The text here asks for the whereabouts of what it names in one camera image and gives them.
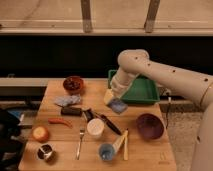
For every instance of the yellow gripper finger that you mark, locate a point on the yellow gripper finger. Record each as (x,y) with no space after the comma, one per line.
(108,97)

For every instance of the blue plastic cup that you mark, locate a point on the blue plastic cup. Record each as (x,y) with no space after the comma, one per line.
(106,152)

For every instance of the crumpled blue cloth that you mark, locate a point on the crumpled blue cloth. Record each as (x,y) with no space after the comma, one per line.
(67,100)

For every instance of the red yellow apple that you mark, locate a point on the red yellow apple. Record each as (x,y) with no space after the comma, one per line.
(40,134)

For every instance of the small metal cup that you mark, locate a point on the small metal cup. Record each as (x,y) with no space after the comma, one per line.
(45,152)

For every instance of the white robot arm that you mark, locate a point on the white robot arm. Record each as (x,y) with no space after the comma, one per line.
(194,86)

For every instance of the dark brown block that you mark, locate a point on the dark brown block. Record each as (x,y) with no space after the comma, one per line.
(71,111)

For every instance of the black handled knife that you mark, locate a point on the black handled knife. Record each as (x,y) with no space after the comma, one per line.
(109,123)

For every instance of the black bag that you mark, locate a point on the black bag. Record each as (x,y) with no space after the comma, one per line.
(10,149)

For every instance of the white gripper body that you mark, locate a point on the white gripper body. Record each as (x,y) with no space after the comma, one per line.
(121,82)

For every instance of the red bowl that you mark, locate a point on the red bowl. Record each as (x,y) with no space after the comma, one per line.
(73,84)

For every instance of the red chili pepper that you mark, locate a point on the red chili pepper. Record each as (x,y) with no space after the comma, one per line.
(60,121)

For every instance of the purple bowl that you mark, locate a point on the purple bowl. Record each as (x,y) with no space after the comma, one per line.
(149,126)

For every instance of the green plastic tray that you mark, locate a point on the green plastic tray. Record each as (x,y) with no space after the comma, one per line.
(141,91)

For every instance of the silver fork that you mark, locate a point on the silver fork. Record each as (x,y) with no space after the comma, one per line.
(81,135)

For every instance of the white plastic cup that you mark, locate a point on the white plastic cup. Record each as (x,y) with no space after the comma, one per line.
(95,128)

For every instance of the blue sponge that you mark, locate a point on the blue sponge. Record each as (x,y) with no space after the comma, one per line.
(117,106)

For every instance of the black clip tool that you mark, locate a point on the black clip tool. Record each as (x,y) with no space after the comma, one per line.
(88,115)

